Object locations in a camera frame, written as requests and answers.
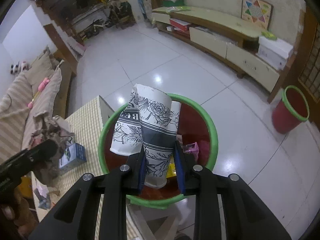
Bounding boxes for red flat box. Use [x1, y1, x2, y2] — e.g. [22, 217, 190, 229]
[169, 18, 193, 32]

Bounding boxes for dark stroller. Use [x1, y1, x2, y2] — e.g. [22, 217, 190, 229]
[116, 1, 134, 29]

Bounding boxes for person's left hand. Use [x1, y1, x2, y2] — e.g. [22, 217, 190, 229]
[0, 189, 39, 228]

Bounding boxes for white stool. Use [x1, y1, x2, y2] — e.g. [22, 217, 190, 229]
[127, 201, 193, 240]

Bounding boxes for long green packet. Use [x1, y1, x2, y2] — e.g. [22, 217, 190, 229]
[167, 6, 192, 13]

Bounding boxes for long wooden television cabinet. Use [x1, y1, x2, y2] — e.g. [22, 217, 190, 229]
[151, 6, 280, 93]

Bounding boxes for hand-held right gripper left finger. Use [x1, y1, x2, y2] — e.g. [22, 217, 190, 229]
[28, 146, 146, 240]

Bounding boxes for beige striped sofa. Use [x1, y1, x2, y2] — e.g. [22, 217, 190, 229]
[0, 44, 78, 160]

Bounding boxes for panda plush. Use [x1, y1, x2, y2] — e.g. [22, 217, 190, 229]
[10, 61, 29, 75]

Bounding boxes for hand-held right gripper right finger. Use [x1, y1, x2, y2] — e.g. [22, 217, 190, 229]
[174, 140, 292, 240]

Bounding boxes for beige pillow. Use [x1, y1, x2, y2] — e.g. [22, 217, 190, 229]
[30, 45, 56, 79]

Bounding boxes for large red green-rimmed bin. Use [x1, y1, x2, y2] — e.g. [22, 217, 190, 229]
[98, 93, 218, 210]

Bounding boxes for pink toy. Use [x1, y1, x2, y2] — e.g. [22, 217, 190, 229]
[28, 77, 50, 108]

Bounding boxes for yellow white torn carton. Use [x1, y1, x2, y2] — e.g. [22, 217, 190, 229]
[166, 164, 177, 178]

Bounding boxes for white cardboard box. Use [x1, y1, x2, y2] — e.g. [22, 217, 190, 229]
[257, 35, 294, 71]

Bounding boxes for child's balance bike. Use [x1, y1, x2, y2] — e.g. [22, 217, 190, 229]
[84, 22, 113, 40]

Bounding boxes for small red green-rimmed bin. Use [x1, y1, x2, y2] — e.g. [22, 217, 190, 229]
[272, 85, 310, 135]

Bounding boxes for orange snack wrapper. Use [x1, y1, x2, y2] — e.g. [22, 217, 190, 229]
[21, 176, 34, 202]

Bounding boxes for pink plastic wrapper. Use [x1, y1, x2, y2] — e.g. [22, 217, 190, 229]
[182, 142, 200, 161]

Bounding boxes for star checkers game board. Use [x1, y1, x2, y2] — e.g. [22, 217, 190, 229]
[241, 0, 273, 30]

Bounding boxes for grey white carton box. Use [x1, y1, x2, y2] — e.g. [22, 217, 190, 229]
[59, 143, 87, 173]

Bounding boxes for pink white foam mats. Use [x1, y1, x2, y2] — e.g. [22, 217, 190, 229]
[67, 40, 87, 55]

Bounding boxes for colourful poster board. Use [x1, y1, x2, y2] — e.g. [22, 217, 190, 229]
[130, 0, 148, 20]

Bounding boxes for small green packet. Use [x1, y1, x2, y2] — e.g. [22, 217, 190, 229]
[261, 29, 277, 41]

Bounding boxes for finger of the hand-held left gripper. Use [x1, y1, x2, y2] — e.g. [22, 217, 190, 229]
[0, 139, 59, 196]

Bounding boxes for black white floral paper cup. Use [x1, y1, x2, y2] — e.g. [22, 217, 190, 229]
[110, 97, 144, 155]
[132, 83, 182, 189]

